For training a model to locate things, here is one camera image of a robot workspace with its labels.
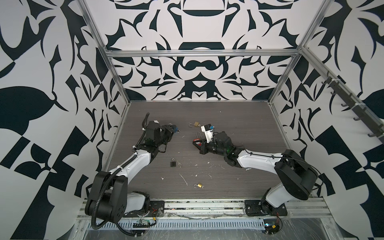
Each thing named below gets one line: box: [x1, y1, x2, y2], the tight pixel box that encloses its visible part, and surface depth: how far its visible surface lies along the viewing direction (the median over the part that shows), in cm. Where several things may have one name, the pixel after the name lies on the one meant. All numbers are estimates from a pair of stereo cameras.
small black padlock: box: [170, 158, 177, 168], surface depth 91 cm
